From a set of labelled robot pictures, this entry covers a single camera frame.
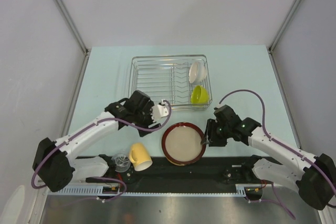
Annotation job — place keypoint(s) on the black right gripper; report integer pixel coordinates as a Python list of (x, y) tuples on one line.
[(209, 137)]

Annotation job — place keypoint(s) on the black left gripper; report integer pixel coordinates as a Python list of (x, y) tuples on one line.
[(148, 108)]

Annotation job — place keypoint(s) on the yellow mug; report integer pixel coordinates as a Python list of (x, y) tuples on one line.
[(139, 157)]

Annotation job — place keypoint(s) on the red rimmed beige plate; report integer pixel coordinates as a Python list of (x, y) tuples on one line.
[(181, 144)]

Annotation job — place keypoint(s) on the lime green bowl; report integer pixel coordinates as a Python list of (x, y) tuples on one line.
[(199, 95)]

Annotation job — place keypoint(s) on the chrome wire dish rack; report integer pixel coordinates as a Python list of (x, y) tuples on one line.
[(167, 77)]

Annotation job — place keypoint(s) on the white bowl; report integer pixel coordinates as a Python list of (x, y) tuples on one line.
[(197, 72)]

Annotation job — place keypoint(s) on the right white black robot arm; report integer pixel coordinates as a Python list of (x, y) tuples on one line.
[(311, 176)]

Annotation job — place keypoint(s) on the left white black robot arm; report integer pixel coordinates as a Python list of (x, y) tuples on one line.
[(56, 162)]

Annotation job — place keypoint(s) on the clear glass cup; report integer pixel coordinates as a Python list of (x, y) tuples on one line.
[(122, 162)]

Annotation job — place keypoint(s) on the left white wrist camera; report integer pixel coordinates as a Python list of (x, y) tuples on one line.
[(160, 110)]

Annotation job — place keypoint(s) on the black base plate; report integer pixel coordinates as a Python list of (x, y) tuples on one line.
[(209, 175)]

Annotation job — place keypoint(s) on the aluminium front rail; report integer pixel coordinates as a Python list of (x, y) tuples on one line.
[(56, 178)]

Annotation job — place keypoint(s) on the white slotted cable duct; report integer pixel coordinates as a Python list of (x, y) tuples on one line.
[(109, 191)]

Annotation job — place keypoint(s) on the right aluminium corner post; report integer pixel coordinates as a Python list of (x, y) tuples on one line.
[(284, 25)]

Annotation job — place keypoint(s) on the aluminium corner post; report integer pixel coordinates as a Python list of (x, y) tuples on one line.
[(71, 26), (284, 25)]

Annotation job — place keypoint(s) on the left aluminium corner post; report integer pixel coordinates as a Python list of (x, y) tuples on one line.
[(71, 26)]

